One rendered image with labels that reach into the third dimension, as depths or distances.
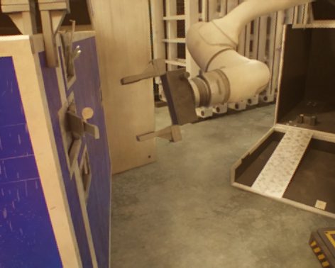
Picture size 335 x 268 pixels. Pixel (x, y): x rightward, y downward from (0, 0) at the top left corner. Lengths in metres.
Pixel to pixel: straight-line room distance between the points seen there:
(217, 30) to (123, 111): 1.18
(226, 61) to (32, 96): 0.50
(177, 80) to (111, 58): 1.15
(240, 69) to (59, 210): 0.53
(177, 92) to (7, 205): 0.41
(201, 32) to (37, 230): 0.63
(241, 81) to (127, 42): 1.19
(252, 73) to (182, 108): 0.21
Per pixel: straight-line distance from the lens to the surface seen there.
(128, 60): 1.81
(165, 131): 0.64
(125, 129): 1.89
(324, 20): 3.24
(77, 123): 0.60
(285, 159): 2.01
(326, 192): 1.87
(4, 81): 0.40
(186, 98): 0.65
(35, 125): 0.41
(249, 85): 0.73
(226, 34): 0.80
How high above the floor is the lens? 0.96
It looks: 22 degrees down
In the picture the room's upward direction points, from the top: 2 degrees counter-clockwise
